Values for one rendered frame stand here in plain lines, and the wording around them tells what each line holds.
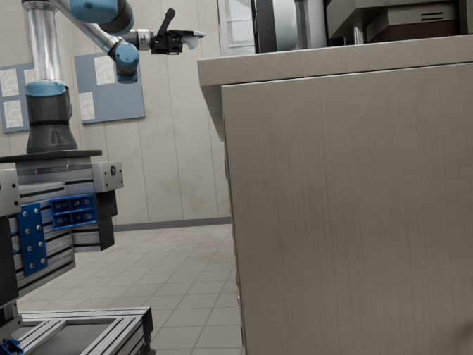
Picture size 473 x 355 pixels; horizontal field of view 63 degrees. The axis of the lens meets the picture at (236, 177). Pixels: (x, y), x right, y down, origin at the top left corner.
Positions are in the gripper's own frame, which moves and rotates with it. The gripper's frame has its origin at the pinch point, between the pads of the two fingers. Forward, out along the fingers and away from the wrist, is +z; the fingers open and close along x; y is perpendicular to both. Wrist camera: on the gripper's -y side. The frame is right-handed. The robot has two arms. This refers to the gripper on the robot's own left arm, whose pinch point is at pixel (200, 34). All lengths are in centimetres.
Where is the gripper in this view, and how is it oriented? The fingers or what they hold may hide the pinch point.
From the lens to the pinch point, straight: 161.5
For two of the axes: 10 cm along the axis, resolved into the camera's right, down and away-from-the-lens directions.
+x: 3.1, 1.6, -9.4
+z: 9.5, -1.1, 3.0
